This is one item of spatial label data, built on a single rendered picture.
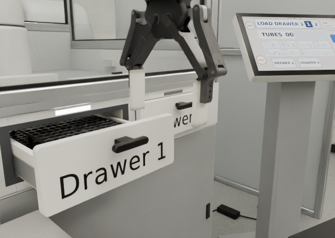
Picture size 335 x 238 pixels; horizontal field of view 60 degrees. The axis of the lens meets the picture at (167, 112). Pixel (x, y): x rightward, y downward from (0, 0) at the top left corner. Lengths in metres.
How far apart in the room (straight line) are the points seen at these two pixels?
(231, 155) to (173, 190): 1.40
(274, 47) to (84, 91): 0.81
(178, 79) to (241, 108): 1.36
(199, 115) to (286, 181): 1.07
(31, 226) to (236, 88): 1.79
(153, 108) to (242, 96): 1.44
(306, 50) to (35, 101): 1.03
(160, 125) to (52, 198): 0.24
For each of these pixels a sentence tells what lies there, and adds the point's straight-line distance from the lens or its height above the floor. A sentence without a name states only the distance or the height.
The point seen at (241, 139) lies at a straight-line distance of 2.22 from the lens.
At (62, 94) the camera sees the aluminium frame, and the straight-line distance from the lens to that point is 0.62.
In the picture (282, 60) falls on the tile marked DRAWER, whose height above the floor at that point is 1.01.
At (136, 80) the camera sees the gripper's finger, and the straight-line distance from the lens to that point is 0.50.
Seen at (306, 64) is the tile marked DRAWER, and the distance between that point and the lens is 1.25.
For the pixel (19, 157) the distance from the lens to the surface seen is 0.58.
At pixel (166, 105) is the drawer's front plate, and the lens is 0.79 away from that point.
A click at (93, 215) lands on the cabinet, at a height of 0.68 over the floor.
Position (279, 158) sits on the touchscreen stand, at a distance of 1.38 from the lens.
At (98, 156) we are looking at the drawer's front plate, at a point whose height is 0.89.
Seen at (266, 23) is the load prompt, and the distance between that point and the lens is 1.30.
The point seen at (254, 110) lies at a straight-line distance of 2.12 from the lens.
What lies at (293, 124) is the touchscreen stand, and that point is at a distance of 1.37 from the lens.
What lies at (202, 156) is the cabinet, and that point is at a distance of 1.01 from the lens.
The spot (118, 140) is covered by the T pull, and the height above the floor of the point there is 0.91.
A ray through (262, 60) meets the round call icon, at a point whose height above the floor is 1.01.
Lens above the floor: 1.07
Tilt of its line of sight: 13 degrees down
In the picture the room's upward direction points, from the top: straight up
